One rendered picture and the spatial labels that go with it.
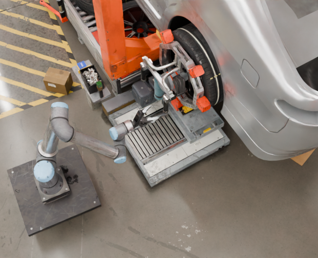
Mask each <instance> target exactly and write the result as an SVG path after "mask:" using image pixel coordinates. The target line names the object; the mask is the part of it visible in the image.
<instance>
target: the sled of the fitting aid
mask: <svg viewBox="0 0 318 258"><path fill-rule="evenodd" d="M212 108H213V107H212ZM214 110H215V109H214ZM215 112H216V111H215ZM168 113H169V114H170V116H171V117H172V119H173V120H174V122H175V123H176V125H177V126H178V128H179V129H180V130H181V132H182V133H183V134H184V136H185V137H186V139H187V140H188V142H189V143H190V144H192V143H194V142H195V141H197V140H199V139H201V138H203V137H205V136H207V135H208V134H210V133H212V132H214V131H216V130H218V129H220V128H221V127H223V126H224V121H223V120H222V118H221V117H220V116H219V115H218V116H219V119H217V120H216V121H214V122H212V123H210V124H208V125H206V126H204V127H202V128H200V129H199V130H197V131H195V132H193V133H190V132H189V130H188V129H187V128H186V126H185V125H184V123H183V122H182V121H181V119H180V118H179V116H178V115H177V114H176V112H175V111H174V109H173V108H172V107H171V105H170V104H169V103H168ZM217 114H218V113H217Z"/></svg>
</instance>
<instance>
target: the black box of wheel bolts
mask: <svg viewBox="0 0 318 258"><path fill-rule="evenodd" d="M79 71H80V74H81V78H82V80H83V82H84V84H85V86H86V88H87V90H88V92H89V94H93V93H95V92H98V89H97V85H96V82H98V81H101V83H102V87H103V89H104V84H103V80H102V78H101V76H100V74H99V72H98V70H97V68H96V67H95V65H94V64H93V65H91V66H88V67H86V68H83V69H80V70H79Z"/></svg>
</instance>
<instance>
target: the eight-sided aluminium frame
mask: <svg viewBox="0 0 318 258"><path fill-rule="evenodd" d="M169 49H171V50H172V51H173V52H174V53H175V54H176V55H177V57H178V58H179V60H180V61H181V62H182V63H183V65H184V66H185V68H186V70H187V73H188V76H189V78H190V81H191V84H192V86H193V89H194V98H193V100H192V99H189V98H188V97H187V96H186V94H185V93H184V94H182V97H183V98H182V97H181V96H178V97H177V98H178V99H179V100H180V102H181V104H183V106H186V107H189V108H192V109H194V110H195V109H197V108H198V107H197V105H196V102H197V99H199V98H201V97H203V93H204V88H203V86H202V83H201V80H200V78H199V77H197V78H195V79H196V82H197V85H198V86H197V85H196V82H195V80H194V78H191V75H190V73H189V71H188V70H189V69H191V68H193V67H195V64H194V62H193V60H192V59H191V58H190V57H189V56H188V54H187V53H186V52H185V50H184V49H183V48H182V47H181V45H180V44H179V43H178V42H177V41H172V42H170V43H168V44H163V43H160V45H159V61H160V65H161V66H164V65H167V64H169V62H168V50H169ZM177 49H178V50H179V51H180V52H179V51H178V50H177ZM180 53H182V54H183V56H184V57H185V59H186V60H187V61H186V60H185V59H184V58H183V56H182V55H181V54H180ZM163 72H164V73H165V72H167V70H166V69H163ZM172 91H174V92H175V93H176V89H175V88H174V89H172Z"/></svg>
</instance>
